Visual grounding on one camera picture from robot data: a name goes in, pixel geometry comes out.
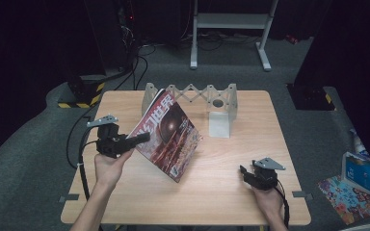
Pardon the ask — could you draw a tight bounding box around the white metal stand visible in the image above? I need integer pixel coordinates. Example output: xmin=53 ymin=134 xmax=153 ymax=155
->
xmin=189 ymin=0 xmax=279 ymax=72

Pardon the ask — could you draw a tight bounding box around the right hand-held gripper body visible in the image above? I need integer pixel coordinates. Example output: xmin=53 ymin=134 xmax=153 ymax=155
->
xmin=244 ymin=156 xmax=287 ymax=192

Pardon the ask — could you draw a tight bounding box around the red cover magazine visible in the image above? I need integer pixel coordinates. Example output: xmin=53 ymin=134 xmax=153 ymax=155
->
xmin=126 ymin=89 xmax=203 ymax=184

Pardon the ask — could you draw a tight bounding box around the bundle of black floor cables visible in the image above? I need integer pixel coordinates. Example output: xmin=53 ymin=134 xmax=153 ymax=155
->
xmin=114 ymin=39 xmax=158 ymax=91

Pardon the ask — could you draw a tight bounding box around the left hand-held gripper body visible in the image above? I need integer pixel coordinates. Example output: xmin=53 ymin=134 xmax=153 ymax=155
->
xmin=86 ymin=114 xmax=137 ymax=159

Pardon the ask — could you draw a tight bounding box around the grey tape strip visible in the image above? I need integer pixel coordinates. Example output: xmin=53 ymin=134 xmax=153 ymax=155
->
xmin=59 ymin=193 xmax=80 ymax=203
xmin=291 ymin=190 xmax=313 ymax=198

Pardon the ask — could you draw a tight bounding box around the small red item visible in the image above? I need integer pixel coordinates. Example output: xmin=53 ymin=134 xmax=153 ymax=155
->
xmin=284 ymin=34 xmax=301 ymax=45

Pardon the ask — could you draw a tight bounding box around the blue book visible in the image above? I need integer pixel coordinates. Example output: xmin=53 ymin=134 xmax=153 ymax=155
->
xmin=340 ymin=151 xmax=370 ymax=195

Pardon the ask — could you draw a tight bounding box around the person's left hand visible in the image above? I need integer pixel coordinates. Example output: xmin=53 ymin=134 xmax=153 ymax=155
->
xmin=93 ymin=148 xmax=136 ymax=191

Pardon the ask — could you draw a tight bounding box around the white expandable metal book rack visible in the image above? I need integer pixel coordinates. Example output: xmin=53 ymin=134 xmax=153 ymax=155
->
xmin=141 ymin=82 xmax=239 ymax=140

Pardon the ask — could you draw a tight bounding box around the white plastic bottle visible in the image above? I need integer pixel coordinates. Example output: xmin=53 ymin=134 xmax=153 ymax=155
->
xmin=349 ymin=128 xmax=370 ymax=159

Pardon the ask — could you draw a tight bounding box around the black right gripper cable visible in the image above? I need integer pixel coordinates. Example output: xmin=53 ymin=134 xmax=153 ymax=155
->
xmin=275 ymin=180 xmax=291 ymax=227

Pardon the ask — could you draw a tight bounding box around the colourful picture magazine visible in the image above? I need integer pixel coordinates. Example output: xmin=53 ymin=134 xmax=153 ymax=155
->
xmin=317 ymin=174 xmax=370 ymax=226

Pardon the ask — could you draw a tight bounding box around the black yellow striped stand base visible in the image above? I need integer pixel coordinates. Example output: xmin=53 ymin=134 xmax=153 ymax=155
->
xmin=286 ymin=83 xmax=337 ymax=112
xmin=57 ymin=74 xmax=107 ymax=110

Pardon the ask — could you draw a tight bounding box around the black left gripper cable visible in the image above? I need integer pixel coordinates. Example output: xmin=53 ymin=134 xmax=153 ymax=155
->
xmin=65 ymin=104 xmax=101 ymax=202

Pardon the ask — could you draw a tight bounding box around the person's right hand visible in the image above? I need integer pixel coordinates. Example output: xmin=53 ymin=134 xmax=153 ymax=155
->
xmin=251 ymin=185 xmax=286 ymax=223

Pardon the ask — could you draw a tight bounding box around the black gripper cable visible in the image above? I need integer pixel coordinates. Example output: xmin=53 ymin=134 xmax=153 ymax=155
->
xmin=65 ymin=104 xmax=101 ymax=202
xmin=275 ymin=180 xmax=291 ymax=227

